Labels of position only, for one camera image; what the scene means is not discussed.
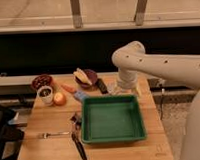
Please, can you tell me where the purple plate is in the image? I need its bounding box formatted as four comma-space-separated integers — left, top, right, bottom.
75, 69, 97, 89

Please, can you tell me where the green plastic tray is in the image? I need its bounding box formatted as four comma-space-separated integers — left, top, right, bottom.
81, 95, 147, 144

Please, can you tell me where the orange pepper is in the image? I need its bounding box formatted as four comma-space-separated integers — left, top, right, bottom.
61, 84, 76, 94

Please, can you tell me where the yellow round fruit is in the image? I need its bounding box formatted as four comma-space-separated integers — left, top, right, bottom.
53, 92, 66, 105

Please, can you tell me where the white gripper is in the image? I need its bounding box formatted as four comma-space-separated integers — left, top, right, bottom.
108, 68, 142, 97

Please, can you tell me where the black rectangular object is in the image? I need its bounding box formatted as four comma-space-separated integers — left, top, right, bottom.
97, 78, 108, 94

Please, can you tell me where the black handled knife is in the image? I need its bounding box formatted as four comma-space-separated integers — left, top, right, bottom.
71, 123, 88, 160

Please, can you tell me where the dark red bowl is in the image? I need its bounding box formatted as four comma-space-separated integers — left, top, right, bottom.
32, 74, 53, 90

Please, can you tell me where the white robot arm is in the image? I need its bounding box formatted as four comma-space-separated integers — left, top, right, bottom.
111, 41, 200, 160

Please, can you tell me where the black chair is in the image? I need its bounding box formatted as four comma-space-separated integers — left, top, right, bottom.
0, 104, 25, 160

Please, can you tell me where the silver fork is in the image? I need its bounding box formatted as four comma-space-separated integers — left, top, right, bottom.
38, 132, 70, 139

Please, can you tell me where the white cup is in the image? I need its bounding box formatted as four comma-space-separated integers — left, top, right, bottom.
37, 86, 53, 105

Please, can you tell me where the blue sponge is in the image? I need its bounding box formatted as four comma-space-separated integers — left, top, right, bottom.
73, 90, 87, 102

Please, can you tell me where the corn cob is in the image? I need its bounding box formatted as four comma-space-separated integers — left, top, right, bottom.
73, 67, 92, 85

